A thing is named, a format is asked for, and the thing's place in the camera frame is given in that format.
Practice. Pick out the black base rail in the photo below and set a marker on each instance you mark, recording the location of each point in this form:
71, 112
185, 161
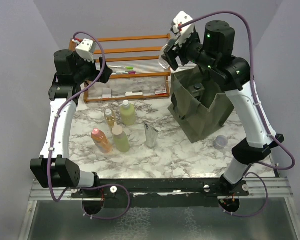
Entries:
160, 193

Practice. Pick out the red white small box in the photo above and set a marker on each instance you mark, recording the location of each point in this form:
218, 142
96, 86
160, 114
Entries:
160, 91

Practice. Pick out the green bottle beige cap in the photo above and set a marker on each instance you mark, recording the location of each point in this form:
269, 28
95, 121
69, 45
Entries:
120, 138

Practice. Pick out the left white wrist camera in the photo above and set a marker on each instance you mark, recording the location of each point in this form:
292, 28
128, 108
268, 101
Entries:
85, 49

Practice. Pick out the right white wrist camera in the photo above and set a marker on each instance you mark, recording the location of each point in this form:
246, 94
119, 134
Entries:
181, 29

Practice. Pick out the pink green marker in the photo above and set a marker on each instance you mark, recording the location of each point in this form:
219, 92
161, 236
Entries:
124, 73

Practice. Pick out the pink orange bottle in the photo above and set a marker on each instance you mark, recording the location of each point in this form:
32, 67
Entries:
101, 141

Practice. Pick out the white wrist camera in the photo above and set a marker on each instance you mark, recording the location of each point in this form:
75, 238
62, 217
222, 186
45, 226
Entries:
181, 29
85, 49

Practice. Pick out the silver foil pouch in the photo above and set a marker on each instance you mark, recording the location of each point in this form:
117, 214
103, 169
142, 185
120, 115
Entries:
151, 135

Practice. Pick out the clear square bottle black cap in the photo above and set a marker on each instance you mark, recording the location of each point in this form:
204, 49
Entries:
196, 90

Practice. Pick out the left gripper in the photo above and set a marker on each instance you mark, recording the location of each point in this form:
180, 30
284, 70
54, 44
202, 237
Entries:
93, 65

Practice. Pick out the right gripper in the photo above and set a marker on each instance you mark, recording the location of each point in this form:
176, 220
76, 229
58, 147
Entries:
171, 52

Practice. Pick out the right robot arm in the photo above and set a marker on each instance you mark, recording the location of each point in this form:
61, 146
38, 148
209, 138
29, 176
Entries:
232, 76

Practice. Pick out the green lotion bottle white cap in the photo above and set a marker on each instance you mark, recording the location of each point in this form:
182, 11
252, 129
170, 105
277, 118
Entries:
127, 113

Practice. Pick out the small amber bottle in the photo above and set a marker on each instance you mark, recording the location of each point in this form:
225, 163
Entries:
110, 117

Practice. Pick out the small purple jar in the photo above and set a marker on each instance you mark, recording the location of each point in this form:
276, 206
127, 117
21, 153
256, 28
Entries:
220, 142

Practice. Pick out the green canvas bag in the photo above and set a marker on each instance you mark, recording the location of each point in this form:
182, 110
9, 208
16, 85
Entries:
198, 117

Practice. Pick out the orange wooden shelf rack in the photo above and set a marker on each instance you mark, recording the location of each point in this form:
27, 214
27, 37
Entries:
145, 66

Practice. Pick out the green white marker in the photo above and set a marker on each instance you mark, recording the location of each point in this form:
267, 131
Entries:
122, 67

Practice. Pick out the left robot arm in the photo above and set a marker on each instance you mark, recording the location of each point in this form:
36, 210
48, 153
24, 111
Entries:
53, 167

